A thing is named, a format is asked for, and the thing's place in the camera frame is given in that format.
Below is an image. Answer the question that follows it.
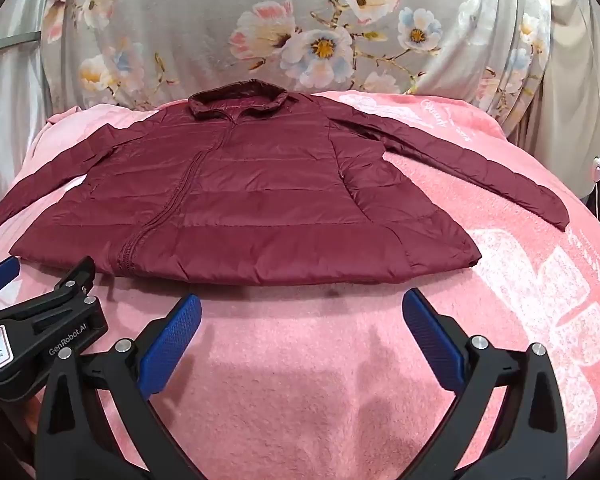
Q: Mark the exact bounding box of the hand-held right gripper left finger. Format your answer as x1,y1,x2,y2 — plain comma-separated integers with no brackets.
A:
34,294,203,480

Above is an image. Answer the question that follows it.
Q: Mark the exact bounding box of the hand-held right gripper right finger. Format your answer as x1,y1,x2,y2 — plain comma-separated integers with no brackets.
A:
401,288,568,480

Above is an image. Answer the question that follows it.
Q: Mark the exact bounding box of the maroon puffer jacket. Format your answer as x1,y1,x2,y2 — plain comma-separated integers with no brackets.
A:
0,84,571,287

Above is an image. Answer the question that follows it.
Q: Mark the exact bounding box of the pink printed blanket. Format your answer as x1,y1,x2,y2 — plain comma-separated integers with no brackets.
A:
0,89,600,480

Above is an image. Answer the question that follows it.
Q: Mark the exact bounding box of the silver satin curtain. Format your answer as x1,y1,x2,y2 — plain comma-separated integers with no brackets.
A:
0,0,81,221

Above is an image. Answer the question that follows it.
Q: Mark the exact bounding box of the grey metal bar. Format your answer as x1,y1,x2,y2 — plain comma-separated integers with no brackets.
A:
0,30,41,58

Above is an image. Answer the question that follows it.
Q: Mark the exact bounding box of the beige curtain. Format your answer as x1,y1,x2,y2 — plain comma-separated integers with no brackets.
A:
510,0,600,211

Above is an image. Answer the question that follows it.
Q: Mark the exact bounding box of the grey floral quilt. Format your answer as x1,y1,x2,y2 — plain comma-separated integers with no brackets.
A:
40,0,553,116

